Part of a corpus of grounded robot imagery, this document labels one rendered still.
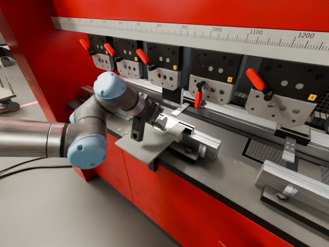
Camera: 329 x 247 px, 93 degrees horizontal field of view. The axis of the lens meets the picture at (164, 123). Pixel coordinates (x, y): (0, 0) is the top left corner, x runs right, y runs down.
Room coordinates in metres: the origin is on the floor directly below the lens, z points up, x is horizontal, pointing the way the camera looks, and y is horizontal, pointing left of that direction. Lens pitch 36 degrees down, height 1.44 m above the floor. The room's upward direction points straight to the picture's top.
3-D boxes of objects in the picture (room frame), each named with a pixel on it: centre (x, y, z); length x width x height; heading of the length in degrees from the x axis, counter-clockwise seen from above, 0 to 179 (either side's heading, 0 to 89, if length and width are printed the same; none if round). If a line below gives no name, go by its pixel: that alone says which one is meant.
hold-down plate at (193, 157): (0.57, -0.03, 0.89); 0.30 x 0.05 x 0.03; 53
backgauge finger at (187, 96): (0.78, -0.12, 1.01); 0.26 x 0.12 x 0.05; 143
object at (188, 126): (0.63, -0.05, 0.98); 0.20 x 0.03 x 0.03; 53
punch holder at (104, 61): (0.89, 0.31, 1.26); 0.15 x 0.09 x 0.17; 53
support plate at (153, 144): (0.52, 0.05, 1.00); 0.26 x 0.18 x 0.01; 143
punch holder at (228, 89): (0.53, -0.17, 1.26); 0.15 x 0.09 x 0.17; 53
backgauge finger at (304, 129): (0.48, -0.52, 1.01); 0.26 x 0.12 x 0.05; 143
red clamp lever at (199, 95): (0.49, -0.12, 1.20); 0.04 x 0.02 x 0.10; 143
